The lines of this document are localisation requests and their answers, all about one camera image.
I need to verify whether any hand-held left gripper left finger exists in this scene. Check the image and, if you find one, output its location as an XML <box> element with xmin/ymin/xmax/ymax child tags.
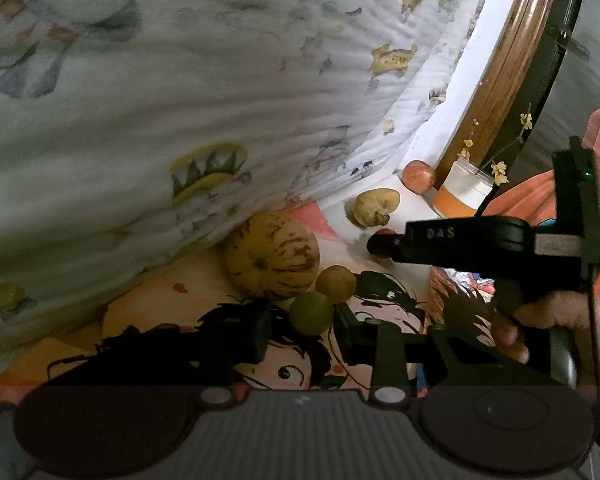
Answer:
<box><xmin>97</xmin><ymin>304</ymin><xmax>276</xmax><ymax>408</ymax></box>

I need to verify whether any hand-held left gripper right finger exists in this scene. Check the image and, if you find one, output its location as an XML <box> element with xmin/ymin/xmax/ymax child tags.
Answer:
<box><xmin>335</xmin><ymin>304</ymin><xmax>577</xmax><ymax>408</ymax></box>

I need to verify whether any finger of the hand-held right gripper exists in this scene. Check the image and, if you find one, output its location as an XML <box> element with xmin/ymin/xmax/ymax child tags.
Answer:
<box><xmin>367</xmin><ymin>221</ymin><xmax>412</xmax><ymax>263</ymax></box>

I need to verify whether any red cherry tomato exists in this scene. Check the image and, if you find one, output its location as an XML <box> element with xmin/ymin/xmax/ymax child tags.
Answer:
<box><xmin>372</xmin><ymin>228</ymin><xmax>400</xmax><ymax>260</ymax></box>

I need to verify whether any lumpy yellow-green fruit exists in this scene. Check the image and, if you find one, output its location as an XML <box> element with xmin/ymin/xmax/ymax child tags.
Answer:
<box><xmin>352</xmin><ymin>187</ymin><xmax>400</xmax><ymax>227</ymax></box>

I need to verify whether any green grape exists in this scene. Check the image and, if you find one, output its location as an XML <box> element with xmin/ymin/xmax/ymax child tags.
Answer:
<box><xmin>288</xmin><ymin>291</ymin><xmax>335</xmax><ymax>335</ymax></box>

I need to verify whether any small brown round fruit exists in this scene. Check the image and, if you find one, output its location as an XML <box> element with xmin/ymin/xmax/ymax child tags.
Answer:
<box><xmin>315</xmin><ymin>265</ymin><xmax>357</xmax><ymax>304</ymax></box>

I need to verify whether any striped yellow melon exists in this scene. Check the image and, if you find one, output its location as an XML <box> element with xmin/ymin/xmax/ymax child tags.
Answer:
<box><xmin>224</xmin><ymin>210</ymin><xmax>321</xmax><ymax>302</ymax></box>

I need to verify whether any person's right hand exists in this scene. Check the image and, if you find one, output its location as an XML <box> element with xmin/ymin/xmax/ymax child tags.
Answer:
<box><xmin>492</xmin><ymin>290</ymin><xmax>600</xmax><ymax>387</ymax></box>

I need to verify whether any grey haired anime poster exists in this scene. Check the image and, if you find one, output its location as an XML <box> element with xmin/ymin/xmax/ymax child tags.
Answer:
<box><xmin>425</xmin><ymin>265</ymin><xmax>501</xmax><ymax>346</ymax></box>

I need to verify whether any yellow flower sprig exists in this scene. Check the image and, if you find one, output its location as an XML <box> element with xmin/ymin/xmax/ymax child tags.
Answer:
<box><xmin>455</xmin><ymin>105</ymin><xmax>533</xmax><ymax>187</ymax></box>

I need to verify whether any red apple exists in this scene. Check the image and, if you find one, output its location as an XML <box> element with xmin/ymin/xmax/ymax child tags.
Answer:
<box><xmin>401</xmin><ymin>160</ymin><xmax>437</xmax><ymax>194</ymax></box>

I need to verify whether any orange cartoon boys drawing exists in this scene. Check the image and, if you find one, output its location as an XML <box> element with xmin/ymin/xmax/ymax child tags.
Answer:
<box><xmin>0</xmin><ymin>200</ymin><xmax>431</xmax><ymax>403</ymax></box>

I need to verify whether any printed blanket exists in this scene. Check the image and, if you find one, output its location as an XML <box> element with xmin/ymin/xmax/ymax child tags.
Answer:
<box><xmin>0</xmin><ymin>0</ymin><xmax>501</xmax><ymax>361</ymax></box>

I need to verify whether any wall poster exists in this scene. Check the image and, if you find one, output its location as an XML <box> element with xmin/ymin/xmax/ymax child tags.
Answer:
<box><xmin>480</xmin><ymin>20</ymin><xmax>600</xmax><ymax>306</ymax></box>

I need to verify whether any wooden frame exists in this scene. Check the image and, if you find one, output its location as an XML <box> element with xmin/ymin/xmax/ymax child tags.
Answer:
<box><xmin>432</xmin><ymin>0</ymin><xmax>563</xmax><ymax>181</ymax></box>

